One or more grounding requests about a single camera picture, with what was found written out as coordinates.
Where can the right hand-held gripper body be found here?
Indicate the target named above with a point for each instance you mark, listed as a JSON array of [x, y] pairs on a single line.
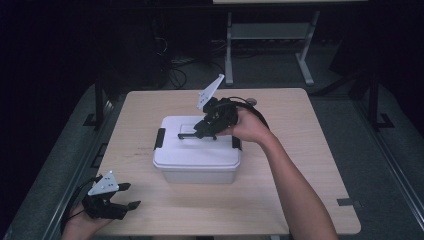
[[221, 115]]

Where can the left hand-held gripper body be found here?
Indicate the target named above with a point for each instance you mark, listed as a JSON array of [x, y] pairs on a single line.
[[100, 208]]

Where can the white plastic storage box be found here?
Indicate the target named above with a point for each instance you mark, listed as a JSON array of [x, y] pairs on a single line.
[[196, 175]]

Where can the person's left hand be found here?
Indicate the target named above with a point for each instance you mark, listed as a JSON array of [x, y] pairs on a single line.
[[83, 228]]

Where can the person's right hand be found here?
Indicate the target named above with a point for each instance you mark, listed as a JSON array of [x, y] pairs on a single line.
[[250, 128]]

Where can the grey tape strip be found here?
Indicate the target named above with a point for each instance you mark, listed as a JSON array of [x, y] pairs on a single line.
[[346, 202]]

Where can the aluminium floor rail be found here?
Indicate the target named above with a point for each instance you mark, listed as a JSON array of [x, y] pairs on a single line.
[[393, 166], [75, 166]]

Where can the black upright post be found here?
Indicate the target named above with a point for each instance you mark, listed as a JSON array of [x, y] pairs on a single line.
[[373, 100], [99, 100]]

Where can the grey metal-frame desk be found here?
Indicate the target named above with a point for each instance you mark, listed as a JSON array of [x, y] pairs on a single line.
[[266, 30]]

